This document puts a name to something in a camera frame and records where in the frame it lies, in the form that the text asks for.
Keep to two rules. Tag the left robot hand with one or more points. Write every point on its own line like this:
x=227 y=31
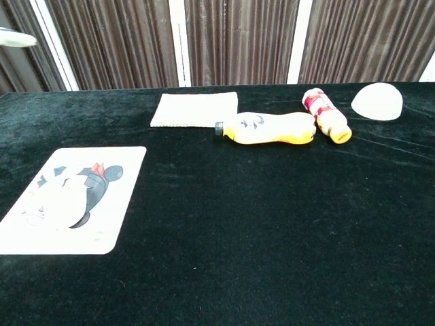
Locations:
x=17 y=39

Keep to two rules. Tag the cartoon print mouse pad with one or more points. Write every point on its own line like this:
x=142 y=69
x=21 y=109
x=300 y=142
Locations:
x=129 y=163

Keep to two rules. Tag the brown pleated curtain panel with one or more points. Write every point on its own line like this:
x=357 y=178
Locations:
x=238 y=40
x=119 y=40
x=367 y=40
x=20 y=74

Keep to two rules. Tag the white spiral notebook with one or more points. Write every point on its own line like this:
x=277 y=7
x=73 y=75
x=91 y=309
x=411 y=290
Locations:
x=193 y=110

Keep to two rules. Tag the orange drink bottle black cap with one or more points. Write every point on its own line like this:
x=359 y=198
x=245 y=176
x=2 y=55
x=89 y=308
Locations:
x=272 y=130

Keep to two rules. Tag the black velvet tablecloth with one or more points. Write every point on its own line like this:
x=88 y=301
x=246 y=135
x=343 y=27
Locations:
x=255 y=220

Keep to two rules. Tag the red white drink bottle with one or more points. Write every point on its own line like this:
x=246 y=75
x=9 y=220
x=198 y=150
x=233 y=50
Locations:
x=326 y=112

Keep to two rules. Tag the cream white dome bowl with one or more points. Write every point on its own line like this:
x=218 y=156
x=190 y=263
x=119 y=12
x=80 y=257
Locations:
x=377 y=102

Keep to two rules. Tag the white screen frame post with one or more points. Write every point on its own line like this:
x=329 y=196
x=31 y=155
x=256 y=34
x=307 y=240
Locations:
x=180 y=44
x=299 y=44
x=54 y=44
x=429 y=73

